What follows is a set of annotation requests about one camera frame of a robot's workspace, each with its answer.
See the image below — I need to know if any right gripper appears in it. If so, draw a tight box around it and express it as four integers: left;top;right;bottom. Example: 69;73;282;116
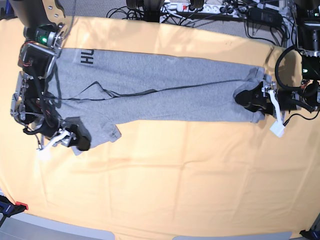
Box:
23;122;91;152

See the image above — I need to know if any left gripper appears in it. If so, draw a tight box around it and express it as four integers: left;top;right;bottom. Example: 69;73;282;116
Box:
234;81;320;125

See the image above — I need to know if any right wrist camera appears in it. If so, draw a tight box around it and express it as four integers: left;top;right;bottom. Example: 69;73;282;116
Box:
35;148;52;162

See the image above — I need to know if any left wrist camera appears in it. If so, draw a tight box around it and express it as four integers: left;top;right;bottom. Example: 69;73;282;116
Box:
269;121;285;138

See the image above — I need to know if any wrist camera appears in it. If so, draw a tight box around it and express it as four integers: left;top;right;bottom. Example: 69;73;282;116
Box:
269;121;285;138
35;148;52;162

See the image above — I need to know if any white power strip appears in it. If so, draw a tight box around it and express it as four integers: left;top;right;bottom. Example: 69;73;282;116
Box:
161;2;241;19

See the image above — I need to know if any yellow table cloth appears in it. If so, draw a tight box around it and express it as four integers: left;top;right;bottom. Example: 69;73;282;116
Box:
0;18;320;240

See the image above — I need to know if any red black clamp left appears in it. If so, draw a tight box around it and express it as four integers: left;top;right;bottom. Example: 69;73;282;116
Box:
0;195;29;226

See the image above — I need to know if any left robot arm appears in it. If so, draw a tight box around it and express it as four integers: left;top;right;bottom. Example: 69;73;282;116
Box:
234;0;320;115

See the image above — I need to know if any black power adapter box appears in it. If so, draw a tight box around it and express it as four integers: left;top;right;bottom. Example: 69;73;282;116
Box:
247;7;283;28

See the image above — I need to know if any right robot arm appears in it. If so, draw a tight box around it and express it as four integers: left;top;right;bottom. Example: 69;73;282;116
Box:
9;0;91;151

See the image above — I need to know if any grey t-shirt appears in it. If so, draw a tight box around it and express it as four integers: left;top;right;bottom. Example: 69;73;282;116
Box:
46;48;272;148

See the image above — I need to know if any black clamp right corner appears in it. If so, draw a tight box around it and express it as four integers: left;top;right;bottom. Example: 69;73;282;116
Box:
299;229;320;240

